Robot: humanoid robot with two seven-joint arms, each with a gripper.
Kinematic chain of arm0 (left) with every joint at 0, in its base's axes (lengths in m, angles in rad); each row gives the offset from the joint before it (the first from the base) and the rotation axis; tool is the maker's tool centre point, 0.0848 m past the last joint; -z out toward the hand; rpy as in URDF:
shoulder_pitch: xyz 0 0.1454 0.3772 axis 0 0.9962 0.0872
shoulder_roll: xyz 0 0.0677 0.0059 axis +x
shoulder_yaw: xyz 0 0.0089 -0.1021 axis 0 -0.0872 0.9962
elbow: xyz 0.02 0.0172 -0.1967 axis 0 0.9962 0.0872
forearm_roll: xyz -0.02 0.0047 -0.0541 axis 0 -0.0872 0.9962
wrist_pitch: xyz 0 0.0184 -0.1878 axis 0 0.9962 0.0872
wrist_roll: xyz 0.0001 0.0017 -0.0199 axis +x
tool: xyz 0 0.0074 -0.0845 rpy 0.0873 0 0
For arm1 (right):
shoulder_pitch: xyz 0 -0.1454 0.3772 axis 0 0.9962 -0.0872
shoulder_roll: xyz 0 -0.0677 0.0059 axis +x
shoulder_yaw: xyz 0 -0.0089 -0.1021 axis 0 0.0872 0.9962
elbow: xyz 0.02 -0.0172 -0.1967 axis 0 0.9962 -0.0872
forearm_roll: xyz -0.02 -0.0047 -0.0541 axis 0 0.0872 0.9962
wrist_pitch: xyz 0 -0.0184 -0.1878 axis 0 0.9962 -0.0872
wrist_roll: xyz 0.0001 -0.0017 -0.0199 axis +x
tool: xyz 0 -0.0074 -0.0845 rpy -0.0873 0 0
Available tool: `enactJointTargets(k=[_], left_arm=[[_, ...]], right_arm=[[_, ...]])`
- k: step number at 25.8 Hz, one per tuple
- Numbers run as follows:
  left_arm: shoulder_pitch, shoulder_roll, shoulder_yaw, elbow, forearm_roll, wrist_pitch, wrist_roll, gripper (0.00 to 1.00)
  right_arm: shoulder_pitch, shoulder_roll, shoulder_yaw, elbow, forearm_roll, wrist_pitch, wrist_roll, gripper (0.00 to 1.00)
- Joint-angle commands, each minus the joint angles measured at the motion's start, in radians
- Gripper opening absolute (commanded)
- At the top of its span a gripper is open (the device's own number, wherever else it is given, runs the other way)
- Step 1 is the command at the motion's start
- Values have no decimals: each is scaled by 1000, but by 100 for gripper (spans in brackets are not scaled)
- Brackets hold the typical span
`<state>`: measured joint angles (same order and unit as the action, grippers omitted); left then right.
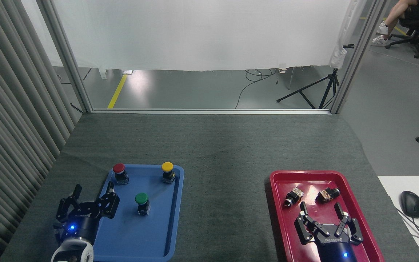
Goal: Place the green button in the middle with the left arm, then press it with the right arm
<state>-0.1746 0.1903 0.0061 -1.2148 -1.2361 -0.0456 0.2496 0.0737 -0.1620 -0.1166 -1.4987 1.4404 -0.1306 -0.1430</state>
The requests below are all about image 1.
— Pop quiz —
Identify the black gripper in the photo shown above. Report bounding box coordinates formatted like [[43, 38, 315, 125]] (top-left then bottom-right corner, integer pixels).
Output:
[[53, 181, 120, 243], [294, 201, 364, 262]]

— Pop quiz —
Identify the green push button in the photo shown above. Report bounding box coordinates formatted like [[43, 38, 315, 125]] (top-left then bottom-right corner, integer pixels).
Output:
[[135, 192, 151, 216]]

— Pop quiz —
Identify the red push button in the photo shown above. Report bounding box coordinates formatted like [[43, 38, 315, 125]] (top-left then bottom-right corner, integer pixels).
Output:
[[112, 163, 129, 186]]

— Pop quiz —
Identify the yellow push button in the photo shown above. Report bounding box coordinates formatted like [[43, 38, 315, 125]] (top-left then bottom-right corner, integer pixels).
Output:
[[161, 162, 176, 184]]

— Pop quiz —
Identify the red plastic tray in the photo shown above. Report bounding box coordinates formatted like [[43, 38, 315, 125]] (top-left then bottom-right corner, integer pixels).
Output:
[[270, 170, 385, 262]]

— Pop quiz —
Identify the blue plastic tray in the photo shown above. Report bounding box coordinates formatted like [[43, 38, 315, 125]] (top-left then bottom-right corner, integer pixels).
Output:
[[79, 164, 185, 262]]

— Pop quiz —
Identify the white desk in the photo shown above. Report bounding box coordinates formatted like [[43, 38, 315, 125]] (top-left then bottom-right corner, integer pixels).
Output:
[[378, 176, 419, 262]]

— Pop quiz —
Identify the black computer mouse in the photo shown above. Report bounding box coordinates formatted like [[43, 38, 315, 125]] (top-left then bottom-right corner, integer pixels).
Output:
[[399, 191, 419, 219]]

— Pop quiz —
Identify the grey pleated curtain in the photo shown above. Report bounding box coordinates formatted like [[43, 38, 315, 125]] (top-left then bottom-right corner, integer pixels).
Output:
[[0, 0, 83, 262]]

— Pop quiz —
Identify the black tripod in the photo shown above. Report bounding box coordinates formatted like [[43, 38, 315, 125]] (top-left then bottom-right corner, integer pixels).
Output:
[[276, 44, 355, 110]]

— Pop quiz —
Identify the white fabric curtain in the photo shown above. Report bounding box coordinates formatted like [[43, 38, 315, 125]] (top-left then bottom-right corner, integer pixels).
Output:
[[20, 0, 363, 72]]

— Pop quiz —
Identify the person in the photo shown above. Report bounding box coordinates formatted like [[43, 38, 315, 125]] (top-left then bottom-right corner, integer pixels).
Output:
[[372, 0, 419, 47]]

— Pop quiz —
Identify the black and tan switch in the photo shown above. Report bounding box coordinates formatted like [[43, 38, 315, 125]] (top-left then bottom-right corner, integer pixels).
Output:
[[316, 187, 341, 204]]

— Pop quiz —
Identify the black switch with silver ring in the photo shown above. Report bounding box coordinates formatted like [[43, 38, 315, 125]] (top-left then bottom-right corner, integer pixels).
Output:
[[283, 188, 304, 208]]

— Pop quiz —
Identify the grey mouse cable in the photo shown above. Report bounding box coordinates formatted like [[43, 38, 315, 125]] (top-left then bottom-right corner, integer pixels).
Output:
[[395, 207, 419, 253]]

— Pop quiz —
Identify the silver aluminium post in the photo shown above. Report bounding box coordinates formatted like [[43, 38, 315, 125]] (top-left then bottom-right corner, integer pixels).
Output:
[[36, 0, 94, 114], [330, 0, 388, 115]]

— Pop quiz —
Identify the silver aluminium rail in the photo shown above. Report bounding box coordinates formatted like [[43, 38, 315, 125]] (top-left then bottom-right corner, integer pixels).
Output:
[[86, 108, 336, 115]]

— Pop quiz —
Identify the black floor cable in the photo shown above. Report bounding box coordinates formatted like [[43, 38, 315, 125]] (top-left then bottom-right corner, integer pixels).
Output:
[[235, 68, 278, 109]]

